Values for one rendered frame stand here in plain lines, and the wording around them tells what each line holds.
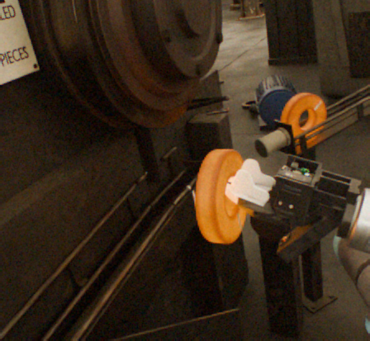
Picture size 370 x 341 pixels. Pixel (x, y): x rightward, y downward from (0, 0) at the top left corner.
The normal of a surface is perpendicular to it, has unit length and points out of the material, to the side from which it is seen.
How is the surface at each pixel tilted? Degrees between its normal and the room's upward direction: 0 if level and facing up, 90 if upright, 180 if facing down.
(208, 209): 73
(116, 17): 86
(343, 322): 0
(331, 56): 90
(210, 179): 40
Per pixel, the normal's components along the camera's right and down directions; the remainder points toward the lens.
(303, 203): -0.43, 0.46
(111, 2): -0.02, 0.26
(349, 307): -0.18, -0.90
